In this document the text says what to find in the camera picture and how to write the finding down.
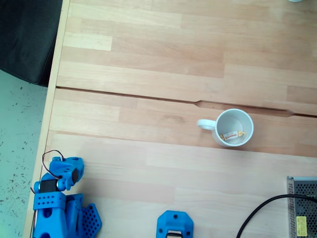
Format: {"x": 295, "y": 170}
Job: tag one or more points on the blue post mount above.
{"x": 174, "y": 220}

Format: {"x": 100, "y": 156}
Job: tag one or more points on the white round object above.
{"x": 295, "y": 0}

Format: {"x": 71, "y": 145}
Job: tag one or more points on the white ceramic mug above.
{"x": 232, "y": 121}

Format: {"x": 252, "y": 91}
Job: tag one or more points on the wooden post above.
{"x": 174, "y": 235}

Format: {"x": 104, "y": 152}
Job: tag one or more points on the wooden base board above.
{"x": 198, "y": 186}

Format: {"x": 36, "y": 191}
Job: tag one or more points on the perforated metal power supply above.
{"x": 304, "y": 198}

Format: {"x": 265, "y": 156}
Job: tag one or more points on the black fabric seat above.
{"x": 24, "y": 37}

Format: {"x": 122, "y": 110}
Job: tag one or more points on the caramel sweet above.
{"x": 231, "y": 136}

